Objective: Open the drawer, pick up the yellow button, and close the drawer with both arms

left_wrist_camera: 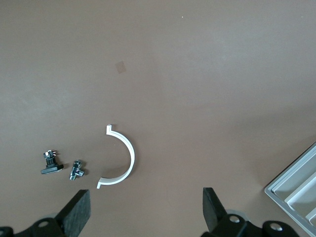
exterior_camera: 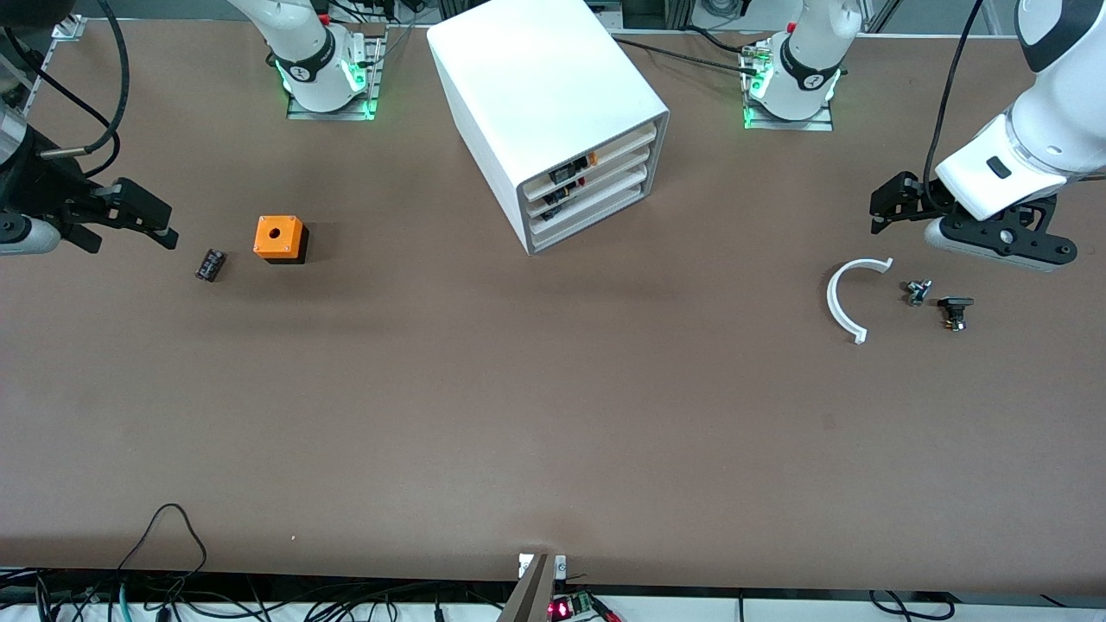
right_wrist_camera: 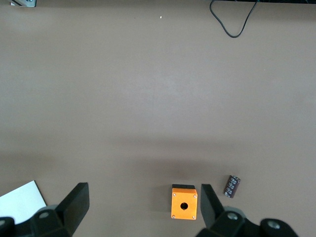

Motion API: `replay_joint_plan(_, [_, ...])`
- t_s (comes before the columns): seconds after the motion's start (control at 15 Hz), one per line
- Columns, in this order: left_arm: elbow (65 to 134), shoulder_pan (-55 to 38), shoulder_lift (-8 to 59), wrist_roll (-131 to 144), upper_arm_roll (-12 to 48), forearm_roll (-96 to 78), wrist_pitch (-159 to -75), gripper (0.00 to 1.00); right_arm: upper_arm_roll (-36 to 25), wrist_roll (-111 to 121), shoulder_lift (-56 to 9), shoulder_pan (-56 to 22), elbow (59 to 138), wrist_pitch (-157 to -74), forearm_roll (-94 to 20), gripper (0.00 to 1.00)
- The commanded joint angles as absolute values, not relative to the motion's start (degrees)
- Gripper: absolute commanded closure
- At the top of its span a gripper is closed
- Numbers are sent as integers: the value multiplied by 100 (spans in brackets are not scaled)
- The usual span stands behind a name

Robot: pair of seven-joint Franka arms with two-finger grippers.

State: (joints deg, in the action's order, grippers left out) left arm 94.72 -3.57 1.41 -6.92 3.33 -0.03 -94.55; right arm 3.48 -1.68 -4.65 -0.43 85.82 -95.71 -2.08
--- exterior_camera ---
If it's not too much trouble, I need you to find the circuit board with red light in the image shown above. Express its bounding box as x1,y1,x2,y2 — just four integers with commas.
549,590,623,622

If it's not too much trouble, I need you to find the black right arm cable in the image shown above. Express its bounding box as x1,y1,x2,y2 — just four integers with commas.
0,0,131,179

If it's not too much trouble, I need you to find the black push button with orange cap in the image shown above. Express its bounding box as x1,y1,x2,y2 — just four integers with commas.
550,154,599,186

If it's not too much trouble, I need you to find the white drawer with red part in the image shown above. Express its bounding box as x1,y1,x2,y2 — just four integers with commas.
525,151,652,221

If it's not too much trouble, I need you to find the white drawer cabinet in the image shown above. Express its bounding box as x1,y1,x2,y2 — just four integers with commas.
427,0,671,257

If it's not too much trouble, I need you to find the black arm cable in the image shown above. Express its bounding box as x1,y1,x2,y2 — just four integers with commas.
923,0,987,213
0,0,131,179

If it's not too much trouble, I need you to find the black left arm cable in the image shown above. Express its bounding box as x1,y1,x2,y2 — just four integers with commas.
923,0,987,213

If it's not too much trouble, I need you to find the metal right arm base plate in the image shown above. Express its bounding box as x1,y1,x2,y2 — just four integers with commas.
287,24,386,122

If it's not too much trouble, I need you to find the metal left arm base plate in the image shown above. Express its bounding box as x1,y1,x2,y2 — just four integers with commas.
741,39,836,132

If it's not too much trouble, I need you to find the orange button enclosure box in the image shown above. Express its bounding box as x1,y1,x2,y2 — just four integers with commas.
253,215,309,265

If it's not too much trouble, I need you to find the white drawer with orange button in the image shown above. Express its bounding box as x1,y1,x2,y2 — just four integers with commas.
521,124,660,201

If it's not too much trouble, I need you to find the white drawer with black part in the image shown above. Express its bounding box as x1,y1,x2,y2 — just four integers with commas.
529,175,650,243

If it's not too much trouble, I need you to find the white curved plastic arc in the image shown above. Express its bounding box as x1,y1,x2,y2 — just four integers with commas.
827,257,894,345

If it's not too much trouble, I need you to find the black cable behind cabinet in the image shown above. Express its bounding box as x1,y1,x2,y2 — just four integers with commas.
609,35,766,75

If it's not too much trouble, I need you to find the black cable bundle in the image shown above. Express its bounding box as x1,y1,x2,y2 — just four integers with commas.
0,566,519,622

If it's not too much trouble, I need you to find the aluminium frame profile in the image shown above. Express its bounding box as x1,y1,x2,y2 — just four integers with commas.
24,16,88,115

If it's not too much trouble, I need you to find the grey camera stand post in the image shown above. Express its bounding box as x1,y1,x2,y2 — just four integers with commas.
497,553,569,622

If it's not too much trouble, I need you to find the thin black looped cable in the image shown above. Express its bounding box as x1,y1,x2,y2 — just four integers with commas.
117,504,209,576

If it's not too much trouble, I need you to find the black flat-head button part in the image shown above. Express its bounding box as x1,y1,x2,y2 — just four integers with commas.
938,296,976,333

